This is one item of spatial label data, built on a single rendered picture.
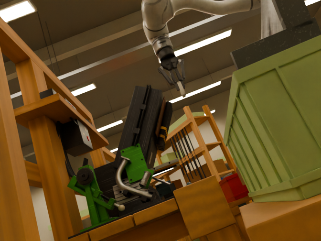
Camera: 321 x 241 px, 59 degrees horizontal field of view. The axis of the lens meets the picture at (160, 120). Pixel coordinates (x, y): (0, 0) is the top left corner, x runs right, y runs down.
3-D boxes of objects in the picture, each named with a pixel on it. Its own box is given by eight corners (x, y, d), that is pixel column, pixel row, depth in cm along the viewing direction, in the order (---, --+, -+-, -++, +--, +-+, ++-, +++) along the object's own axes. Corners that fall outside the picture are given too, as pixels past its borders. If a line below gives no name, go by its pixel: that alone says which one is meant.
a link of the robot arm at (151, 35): (150, 52, 138) (148, 35, 126) (140, 27, 143) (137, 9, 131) (171, 45, 139) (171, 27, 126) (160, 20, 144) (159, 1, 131)
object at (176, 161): (180, 167, 179) (178, 162, 180) (179, 162, 164) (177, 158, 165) (122, 190, 178) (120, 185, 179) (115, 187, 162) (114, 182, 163)
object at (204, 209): (204, 218, 224) (197, 199, 229) (237, 223, 82) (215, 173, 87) (187, 224, 223) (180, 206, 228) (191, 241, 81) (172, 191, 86)
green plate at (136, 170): (153, 181, 156) (142, 150, 168) (150, 175, 149) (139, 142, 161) (133, 188, 156) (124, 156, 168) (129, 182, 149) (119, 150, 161)
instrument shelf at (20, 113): (109, 145, 218) (107, 140, 219) (59, 99, 133) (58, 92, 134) (78, 156, 217) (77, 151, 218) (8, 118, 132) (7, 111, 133)
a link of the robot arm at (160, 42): (169, 33, 129) (174, 43, 127) (170, 44, 138) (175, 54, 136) (150, 40, 129) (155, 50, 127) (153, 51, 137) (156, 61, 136)
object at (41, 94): (67, 109, 157) (63, 99, 159) (55, 99, 143) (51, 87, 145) (54, 114, 157) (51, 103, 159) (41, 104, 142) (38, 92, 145)
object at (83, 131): (94, 149, 168) (87, 127, 173) (84, 142, 152) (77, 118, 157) (74, 157, 168) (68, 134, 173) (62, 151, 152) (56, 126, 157)
